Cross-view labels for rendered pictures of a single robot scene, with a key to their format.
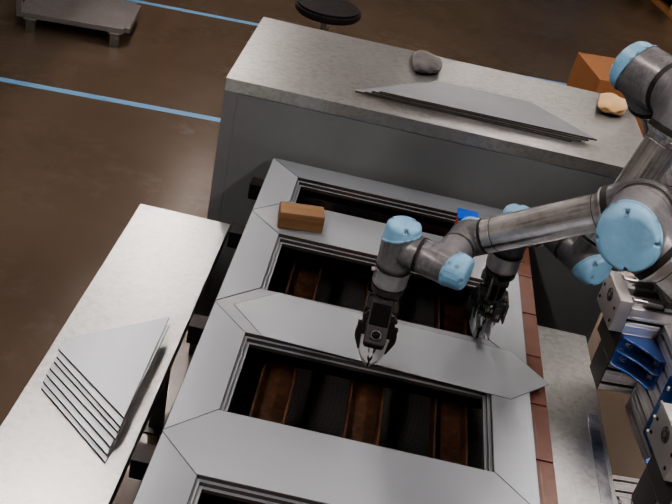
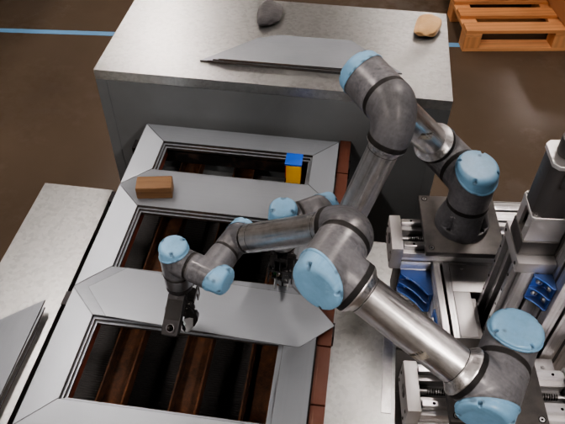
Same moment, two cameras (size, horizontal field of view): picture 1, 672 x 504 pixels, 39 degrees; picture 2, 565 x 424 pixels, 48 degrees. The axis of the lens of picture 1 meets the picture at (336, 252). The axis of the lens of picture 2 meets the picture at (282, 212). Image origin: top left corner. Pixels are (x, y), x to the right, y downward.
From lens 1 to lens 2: 0.91 m
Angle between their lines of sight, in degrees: 16
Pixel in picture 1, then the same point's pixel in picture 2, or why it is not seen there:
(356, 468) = not seen: outside the picture
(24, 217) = (24, 152)
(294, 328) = (132, 303)
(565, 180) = not seen: hidden behind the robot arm
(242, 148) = (124, 118)
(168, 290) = (54, 267)
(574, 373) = not seen: hidden behind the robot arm
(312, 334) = (145, 307)
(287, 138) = (154, 107)
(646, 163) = (368, 171)
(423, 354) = (234, 312)
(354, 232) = (199, 191)
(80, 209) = (65, 138)
